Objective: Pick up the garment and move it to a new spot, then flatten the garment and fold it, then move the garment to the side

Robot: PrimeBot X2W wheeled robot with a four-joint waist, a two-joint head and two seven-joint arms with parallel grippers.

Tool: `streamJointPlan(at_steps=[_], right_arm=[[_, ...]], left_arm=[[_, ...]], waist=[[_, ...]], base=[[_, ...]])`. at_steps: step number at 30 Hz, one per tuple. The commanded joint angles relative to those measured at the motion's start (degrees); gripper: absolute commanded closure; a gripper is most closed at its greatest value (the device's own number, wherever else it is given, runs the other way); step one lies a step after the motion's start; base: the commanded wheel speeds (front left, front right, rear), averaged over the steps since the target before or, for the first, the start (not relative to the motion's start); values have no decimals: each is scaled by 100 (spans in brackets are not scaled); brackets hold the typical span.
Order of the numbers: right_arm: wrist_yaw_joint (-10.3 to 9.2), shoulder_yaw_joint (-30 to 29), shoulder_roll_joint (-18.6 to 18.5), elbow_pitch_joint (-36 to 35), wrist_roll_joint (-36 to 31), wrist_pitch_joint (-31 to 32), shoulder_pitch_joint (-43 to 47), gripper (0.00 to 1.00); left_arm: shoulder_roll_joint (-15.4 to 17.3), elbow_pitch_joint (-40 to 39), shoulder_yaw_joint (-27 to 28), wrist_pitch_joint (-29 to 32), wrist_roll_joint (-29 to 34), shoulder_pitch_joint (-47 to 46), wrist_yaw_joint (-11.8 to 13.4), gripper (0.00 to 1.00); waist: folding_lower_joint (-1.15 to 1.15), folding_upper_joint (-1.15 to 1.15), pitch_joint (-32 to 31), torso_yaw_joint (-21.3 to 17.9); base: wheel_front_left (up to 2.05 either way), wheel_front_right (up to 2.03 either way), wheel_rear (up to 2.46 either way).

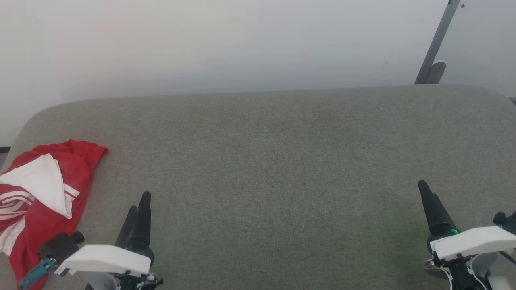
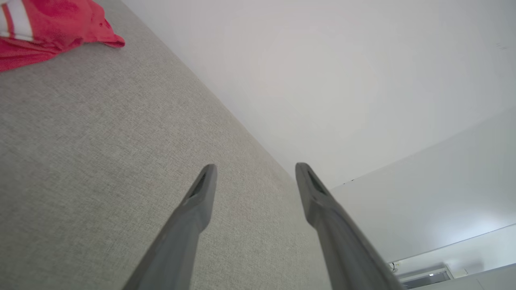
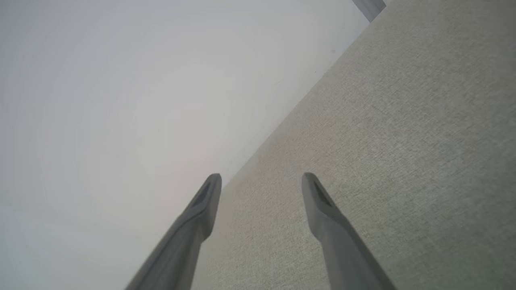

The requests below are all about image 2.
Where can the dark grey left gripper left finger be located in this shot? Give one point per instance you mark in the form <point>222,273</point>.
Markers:
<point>181,237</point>

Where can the red and white basketball jersey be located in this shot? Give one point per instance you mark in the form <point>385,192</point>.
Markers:
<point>60,20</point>

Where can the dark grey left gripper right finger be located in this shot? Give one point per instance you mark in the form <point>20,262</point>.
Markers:
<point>338,237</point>

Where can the grey fabric sofa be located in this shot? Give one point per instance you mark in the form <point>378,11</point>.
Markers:
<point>100,141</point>

